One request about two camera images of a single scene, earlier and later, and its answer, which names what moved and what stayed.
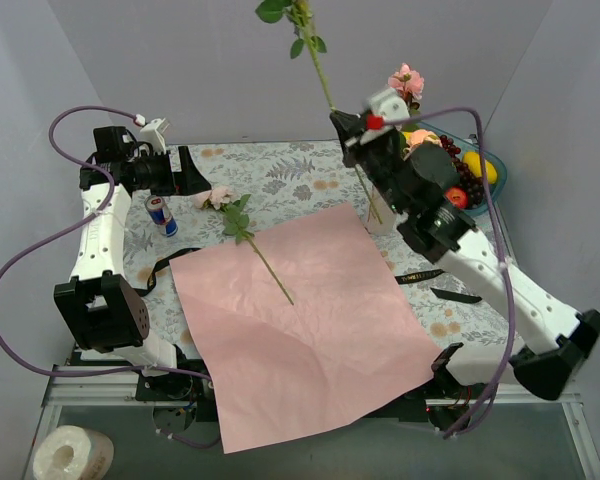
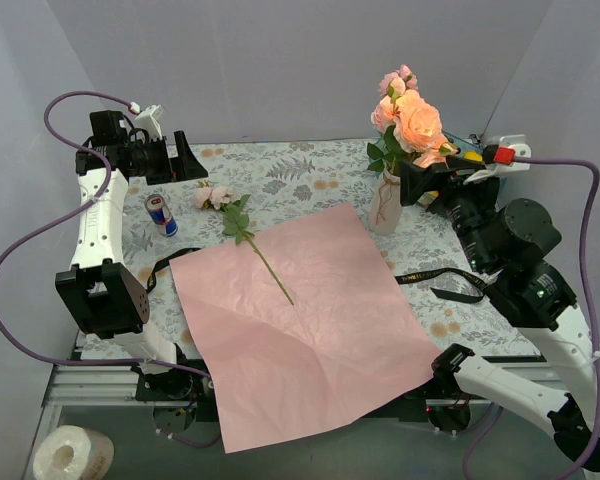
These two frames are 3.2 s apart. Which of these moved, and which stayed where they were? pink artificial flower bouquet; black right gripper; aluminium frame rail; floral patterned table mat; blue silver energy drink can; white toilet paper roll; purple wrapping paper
Moved: black right gripper
Stayed: blue silver energy drink can; aluminium frame rail; floral patterned table mat; pink artificial flower bouquet; purple wrapping paper; white toilet paper roll
